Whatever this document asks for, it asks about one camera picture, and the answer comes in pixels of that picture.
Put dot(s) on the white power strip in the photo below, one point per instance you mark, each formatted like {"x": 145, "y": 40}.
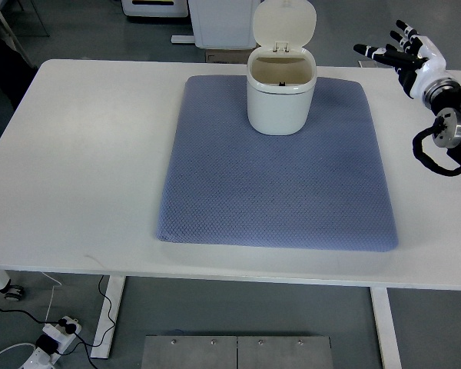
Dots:
{"x": 53, "y": 343}

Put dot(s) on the grey metal floor plate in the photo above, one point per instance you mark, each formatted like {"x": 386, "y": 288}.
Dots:
{"x": 227, "y": 351}

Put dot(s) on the cardboard box behind table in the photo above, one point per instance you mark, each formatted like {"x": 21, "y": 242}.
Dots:
{"x": 227, "y": 56}

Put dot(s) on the white trash bin with lid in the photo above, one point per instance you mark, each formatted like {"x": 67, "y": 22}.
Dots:
{"x": 281, "y": 73}

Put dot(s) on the caster wheel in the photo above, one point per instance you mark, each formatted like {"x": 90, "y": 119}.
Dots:
{"x": 14, "y": 293}

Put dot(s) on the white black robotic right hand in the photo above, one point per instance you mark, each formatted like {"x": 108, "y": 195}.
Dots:
{"x": 419, "y": 64}

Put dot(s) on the white cabinet in background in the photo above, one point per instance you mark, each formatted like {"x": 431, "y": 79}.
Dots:
{"x": 220, "y": 25}

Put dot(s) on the white table frame legs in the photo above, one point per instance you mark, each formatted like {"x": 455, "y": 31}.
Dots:
{"x": 117, "y": 314}

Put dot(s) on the blue quilted mat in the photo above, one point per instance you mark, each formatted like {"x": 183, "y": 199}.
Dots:
{"x": 323, "y": 187}

